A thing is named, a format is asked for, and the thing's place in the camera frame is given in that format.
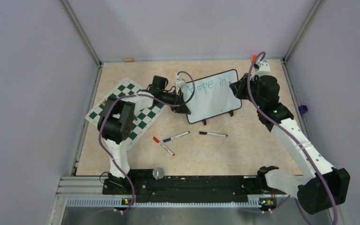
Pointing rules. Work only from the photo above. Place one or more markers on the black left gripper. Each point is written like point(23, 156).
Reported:
point(178, 100)

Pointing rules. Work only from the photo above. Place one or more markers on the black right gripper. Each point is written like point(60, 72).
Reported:
point(239, 86)

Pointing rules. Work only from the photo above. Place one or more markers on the black cap marker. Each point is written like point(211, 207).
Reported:
point(210, 133)

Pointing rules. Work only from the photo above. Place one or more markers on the white whiteboard black frame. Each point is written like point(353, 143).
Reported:
point(212, 97)

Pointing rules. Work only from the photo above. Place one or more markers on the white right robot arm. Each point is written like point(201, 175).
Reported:
point(321, 185)

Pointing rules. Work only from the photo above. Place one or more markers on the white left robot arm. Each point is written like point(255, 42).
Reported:
point(119, 167)

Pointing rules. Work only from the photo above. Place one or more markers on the blue cap marker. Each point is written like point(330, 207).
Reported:
point(174, 137)

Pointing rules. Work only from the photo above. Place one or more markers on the green white chess mat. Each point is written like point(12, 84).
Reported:
point(115, 121)

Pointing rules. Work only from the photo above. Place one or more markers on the red cap marker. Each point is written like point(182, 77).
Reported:
point(163, 146)

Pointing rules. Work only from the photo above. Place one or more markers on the purple toy block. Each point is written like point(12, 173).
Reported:
point(303, 109)

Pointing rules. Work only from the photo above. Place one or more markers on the grey round knob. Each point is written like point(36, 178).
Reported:
point(158, 173)

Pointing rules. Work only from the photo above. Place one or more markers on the wooden cork piece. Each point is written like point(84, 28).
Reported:
point(129, 59)

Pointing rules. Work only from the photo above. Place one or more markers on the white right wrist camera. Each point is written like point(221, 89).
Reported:
point(262, 68)

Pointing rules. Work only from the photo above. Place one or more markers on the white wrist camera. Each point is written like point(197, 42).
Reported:
point(180, 83)
point(262, 68)

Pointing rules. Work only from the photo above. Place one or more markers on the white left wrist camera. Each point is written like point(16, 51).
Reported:
point(180, 83)

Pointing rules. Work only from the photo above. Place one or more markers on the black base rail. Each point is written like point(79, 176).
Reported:
point(184, 189)

